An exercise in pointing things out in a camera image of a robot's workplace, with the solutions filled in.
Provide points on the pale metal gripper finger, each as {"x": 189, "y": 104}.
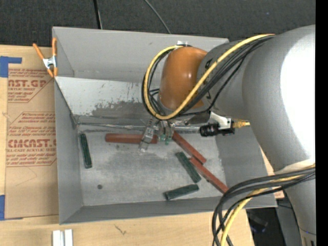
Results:
{"x": 149, "y": 134}
{"x": 142, "y": 143}

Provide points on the red-brown flat block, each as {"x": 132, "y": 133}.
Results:
{"x": 191, "y": 148}
{"x": 123, "y": 138}
{"x": 208, "y": 175}

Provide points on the grey metal bin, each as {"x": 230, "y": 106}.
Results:
{"x": 143, "y": 173}

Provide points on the dark green flat block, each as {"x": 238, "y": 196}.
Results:
{"x": 182, "y": 192}
{"x": 188, "y": 166}
{"x": 85, "y": 151}

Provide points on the brown cardboard board, red print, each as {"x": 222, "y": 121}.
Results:
{"x": 30, "y": 163}

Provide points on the black cylinder on white bracket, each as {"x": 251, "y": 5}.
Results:
{"x": 212, "y": 129}

